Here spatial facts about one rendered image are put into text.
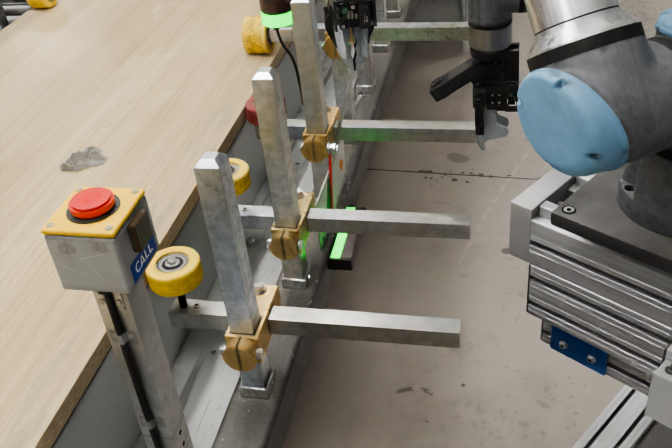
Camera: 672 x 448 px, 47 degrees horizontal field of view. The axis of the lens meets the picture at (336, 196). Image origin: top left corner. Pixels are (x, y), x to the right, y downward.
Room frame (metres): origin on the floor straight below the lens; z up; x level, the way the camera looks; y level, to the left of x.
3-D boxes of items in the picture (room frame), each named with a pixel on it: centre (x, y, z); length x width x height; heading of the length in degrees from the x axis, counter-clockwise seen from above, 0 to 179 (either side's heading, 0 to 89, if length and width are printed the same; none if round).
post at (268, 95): (1.08, 0.09, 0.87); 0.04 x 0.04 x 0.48; 75
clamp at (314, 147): (1.34, 0.02, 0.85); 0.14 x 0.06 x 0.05; 165
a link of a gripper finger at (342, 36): (1.28, -0.04, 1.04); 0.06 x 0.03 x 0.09; 5
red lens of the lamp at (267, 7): (1.33, 0.07, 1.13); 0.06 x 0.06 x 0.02
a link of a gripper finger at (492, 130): (1.26, -0.30, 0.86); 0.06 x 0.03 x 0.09; 75
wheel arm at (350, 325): (0.85, 0.06, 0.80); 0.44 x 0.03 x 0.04; 75
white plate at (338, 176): (1.29, 0.01, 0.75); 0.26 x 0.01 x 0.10; 165
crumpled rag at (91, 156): (1.24, 0.45, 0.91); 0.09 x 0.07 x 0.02; 109
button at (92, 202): (0.59, 0.22, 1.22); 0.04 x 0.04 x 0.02
